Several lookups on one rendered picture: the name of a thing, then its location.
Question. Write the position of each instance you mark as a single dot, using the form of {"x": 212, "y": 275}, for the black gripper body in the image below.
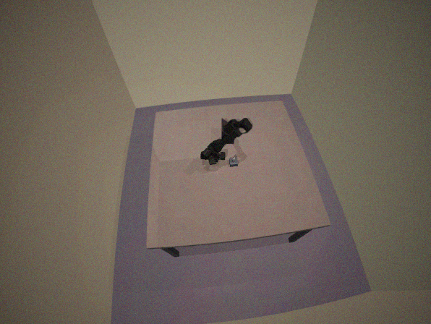
{"x": 221, "y": 155}

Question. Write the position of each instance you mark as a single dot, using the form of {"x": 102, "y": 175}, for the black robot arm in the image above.
{"x": 217, "y": 145}

